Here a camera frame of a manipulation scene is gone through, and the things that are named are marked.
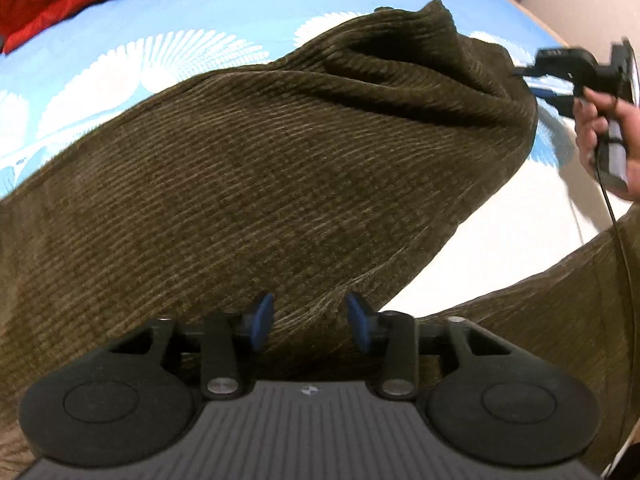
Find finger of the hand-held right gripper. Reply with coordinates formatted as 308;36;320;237
514;62;549;81
531;86;577;117

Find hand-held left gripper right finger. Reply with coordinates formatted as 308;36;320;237
346;291;506;401

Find person's right hand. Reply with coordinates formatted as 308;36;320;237
574;87;640;202

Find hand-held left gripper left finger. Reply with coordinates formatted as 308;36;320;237
107;292;276;401

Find blue white patterned bed sheet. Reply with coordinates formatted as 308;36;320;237
0;0;626;321

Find brown corduroy pants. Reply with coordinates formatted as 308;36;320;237
0;0;640;480

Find black cable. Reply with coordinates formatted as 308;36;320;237
595;157;632;466

